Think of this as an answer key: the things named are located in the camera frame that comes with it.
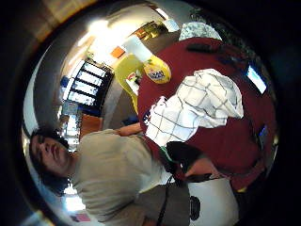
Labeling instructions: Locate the white checked dish towel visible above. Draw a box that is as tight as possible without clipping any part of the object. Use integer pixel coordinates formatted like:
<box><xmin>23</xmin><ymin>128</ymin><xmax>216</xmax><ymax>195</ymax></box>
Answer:
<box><xmin>144</xmin><ymin>68</ymin><xmax>245</xmax><ymax>148</ymax></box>

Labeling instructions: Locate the the person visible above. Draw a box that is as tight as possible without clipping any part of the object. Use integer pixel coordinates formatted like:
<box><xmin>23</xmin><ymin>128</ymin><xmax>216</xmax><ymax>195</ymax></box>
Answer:
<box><xmin>28</xmin><ymin>123</ymin><xmax>192</xmax><ymax>226</ymax></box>

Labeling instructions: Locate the dark small device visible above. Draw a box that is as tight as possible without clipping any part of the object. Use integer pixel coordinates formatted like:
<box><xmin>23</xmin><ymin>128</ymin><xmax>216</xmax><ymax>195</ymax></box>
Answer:
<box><xmin>257</xmin><ymin>124</ymin><xmax>270</xmax><ymax>149</ymax></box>

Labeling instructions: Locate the yellow bottle with white cap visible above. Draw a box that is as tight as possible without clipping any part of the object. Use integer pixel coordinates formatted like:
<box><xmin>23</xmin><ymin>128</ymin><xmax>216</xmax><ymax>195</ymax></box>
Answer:
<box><xmin>122</xmin><ymin>34</ymin><xmax>172</xmax><ymax>85</ymax></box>

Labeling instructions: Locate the yellow chair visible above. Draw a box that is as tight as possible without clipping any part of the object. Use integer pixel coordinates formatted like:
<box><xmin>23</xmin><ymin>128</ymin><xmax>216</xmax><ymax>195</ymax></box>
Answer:
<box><xmin>113</xmin><ymin>53</ymin><xmax>146</xmax><ymax>115</ymax></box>

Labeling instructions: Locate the smartphone with lit screen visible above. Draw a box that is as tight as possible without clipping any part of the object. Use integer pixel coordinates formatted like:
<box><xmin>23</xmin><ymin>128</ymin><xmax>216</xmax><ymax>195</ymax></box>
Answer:
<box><xmin>245</xmin><ymin>64</ymin><xmax>268</xmax><ymax>95</ymax></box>

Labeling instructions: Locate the black remote control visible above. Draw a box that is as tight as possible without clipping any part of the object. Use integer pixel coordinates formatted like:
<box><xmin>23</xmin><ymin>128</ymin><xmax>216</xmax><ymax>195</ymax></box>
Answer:
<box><xmin>185</xmin><ymin>41</ymin><xmax>221</xmax><ymax>55</ymax></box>

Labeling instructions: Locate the white patterned cushion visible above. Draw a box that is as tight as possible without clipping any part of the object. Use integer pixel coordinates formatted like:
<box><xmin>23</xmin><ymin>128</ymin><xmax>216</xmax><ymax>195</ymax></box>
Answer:
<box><xmin>178</xmin><ymin>21</ymin><xmax>223</xmax><ymax>42</ymax></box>

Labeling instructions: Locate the small white box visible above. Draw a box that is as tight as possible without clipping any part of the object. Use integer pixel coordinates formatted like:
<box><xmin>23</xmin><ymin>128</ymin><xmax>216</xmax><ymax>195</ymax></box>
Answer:
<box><xmin>163</xmin><ymin>18</ymin><xmax>181</xmax><ymax>33</ymax></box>

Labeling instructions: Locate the black cable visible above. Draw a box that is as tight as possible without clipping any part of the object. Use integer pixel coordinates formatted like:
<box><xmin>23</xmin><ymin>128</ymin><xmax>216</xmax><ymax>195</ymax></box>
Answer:
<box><xmin>155</xmin><ymin>174</ymin><xmax>175</xmax><ymax>226</ymax></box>

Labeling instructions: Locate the orange wall board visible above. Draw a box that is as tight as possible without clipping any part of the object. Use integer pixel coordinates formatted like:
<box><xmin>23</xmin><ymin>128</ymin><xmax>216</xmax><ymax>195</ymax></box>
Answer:
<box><xmin>110</xmin><ymin>45</ymin><xmax>127</xmax><ymax>59</ymax></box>

